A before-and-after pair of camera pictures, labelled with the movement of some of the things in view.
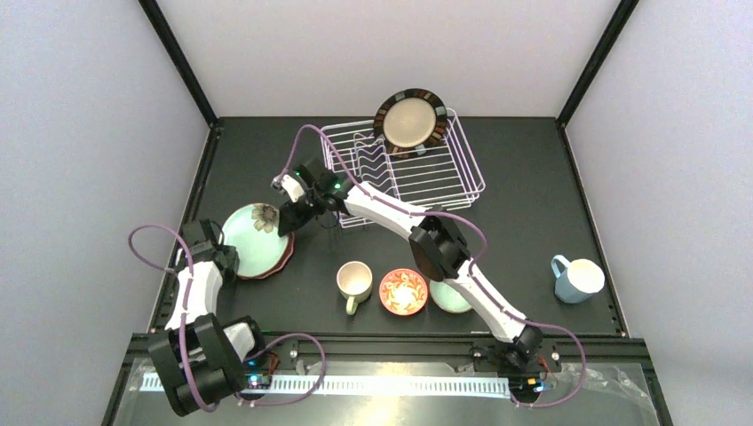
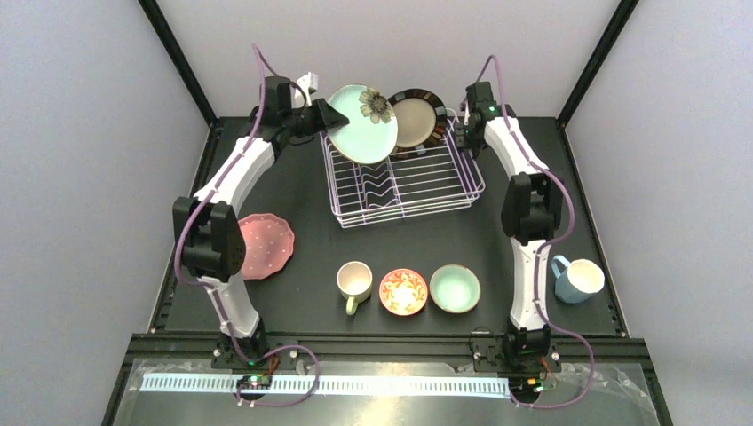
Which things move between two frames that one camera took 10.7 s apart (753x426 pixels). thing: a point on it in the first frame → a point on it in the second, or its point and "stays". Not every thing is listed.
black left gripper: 222,257 → 316,117
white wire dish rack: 445,177 stays
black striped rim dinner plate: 409,122 stays
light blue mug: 578,280 stays
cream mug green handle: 354,279 stays
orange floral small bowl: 403,291 stays
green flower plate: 252,230 → 372,130
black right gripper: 296,213 → 462,135
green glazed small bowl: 448,297 stays
